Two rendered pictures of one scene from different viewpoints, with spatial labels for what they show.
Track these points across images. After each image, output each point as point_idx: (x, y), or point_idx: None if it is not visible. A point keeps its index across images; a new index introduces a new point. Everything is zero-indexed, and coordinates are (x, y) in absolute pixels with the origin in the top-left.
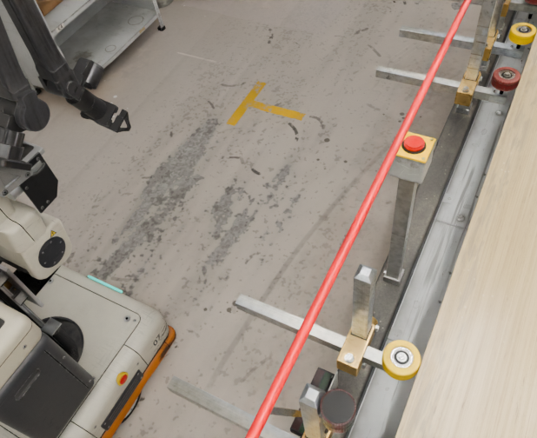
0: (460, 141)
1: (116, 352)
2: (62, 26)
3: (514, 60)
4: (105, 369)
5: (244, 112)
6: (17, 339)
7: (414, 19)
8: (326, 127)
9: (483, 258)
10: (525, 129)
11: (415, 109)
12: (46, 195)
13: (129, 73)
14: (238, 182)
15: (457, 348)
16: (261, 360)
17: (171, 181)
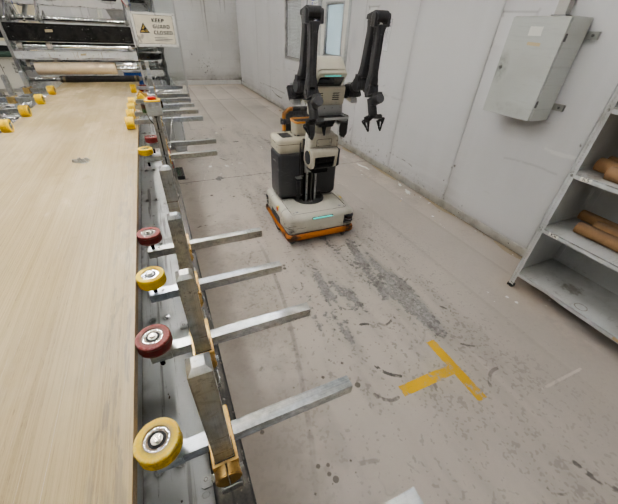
0: None
1: (286, 206)
2: (555, 238)
3: (178, 392)
4: (283, 203)
5: (440, 357)
6: (276, 141)
7: None
8: (373, 397)
9: (125, 169)
10: (121, 210)
11: None
12: (310, 134)
13: (551, 322)
14: (362, 311)
15: (126, 154)
16: (250, 261)
17: (392, 287)
